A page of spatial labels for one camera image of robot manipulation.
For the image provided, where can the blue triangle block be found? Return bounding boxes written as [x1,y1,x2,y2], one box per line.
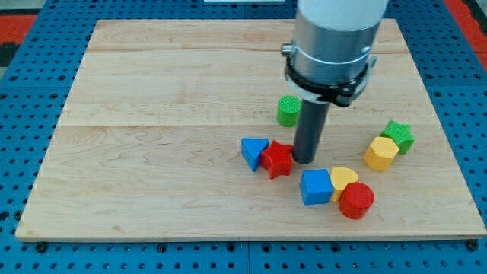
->
[241,138,269,172]

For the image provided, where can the red cylinder block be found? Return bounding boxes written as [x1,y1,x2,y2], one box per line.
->
[339,182,375,220]

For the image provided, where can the yellow hexagon block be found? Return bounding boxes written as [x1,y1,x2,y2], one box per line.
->
[363,136,399,171]

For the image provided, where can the yellow heart block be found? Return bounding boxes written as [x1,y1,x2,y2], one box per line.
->
[330,167,358,202]

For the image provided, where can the red star block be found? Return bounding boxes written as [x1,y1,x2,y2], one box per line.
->
[260,140,293,180]

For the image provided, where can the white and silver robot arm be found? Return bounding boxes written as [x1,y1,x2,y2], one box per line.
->
[282,0,388,107]

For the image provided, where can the blue cube block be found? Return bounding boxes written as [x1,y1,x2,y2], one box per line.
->
[299,169,334,206]

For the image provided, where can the green cylinder block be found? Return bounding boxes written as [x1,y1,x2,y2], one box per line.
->
[276,95,301,127]

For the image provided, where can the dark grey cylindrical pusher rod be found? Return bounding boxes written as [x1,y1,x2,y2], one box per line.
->
[292,100,329,164]

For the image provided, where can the light wooden board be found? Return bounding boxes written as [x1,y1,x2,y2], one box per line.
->
[15,19,486,243]

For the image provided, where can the green star block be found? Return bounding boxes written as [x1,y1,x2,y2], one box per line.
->
[380,120,415,155]

